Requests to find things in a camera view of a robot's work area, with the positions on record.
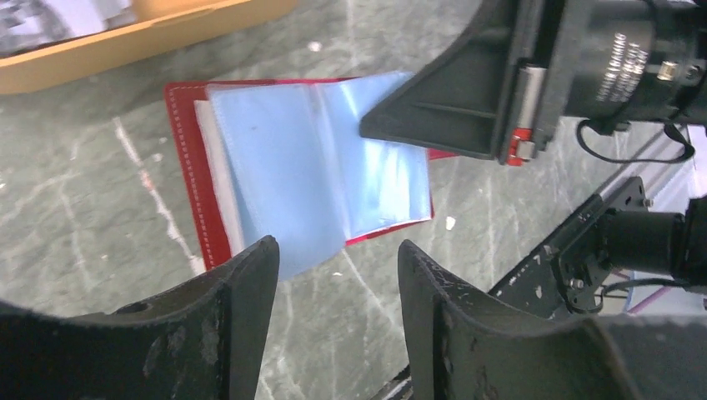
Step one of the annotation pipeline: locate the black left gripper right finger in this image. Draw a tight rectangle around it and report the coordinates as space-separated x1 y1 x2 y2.
398 240 706 399

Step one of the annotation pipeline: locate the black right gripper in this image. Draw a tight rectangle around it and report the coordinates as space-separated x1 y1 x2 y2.
359 1 706 166

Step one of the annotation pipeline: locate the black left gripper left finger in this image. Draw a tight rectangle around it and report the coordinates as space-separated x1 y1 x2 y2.
1 236 279 399

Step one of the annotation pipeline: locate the red leather card holder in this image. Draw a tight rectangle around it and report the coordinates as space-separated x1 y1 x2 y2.
164 72 446 279

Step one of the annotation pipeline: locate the credit cards stack in tray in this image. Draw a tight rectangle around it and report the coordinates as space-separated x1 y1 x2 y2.
1 0 138 58

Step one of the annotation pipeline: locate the yellow oval tray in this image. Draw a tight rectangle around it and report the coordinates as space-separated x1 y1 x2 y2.
1 0 297 94

